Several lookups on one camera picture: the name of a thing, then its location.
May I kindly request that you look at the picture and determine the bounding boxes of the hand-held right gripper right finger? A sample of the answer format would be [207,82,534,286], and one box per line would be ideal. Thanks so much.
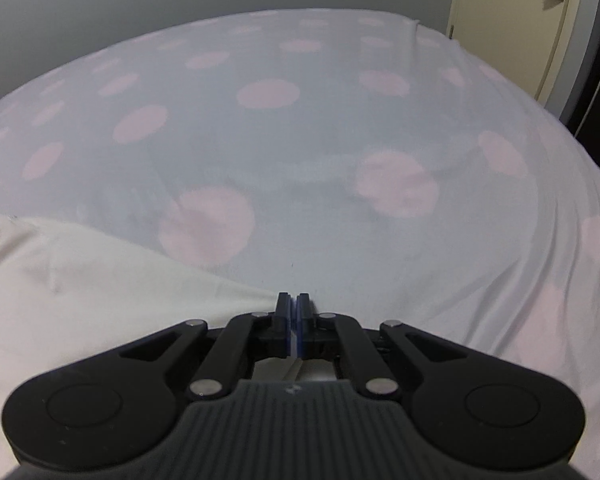
[296,292,467,401]

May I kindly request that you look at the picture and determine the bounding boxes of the pink polka dot blanket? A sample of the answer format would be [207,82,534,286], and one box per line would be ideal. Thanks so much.
[0,8,600,480]

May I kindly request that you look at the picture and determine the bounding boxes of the white shirt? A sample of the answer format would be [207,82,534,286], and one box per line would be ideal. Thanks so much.
[0,215,301,441]

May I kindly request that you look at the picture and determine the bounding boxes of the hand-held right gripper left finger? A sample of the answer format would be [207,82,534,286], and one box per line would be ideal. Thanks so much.
[121,292,292,402]

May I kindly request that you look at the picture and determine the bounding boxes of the cream door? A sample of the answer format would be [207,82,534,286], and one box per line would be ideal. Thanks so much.
[447,0,588,108]

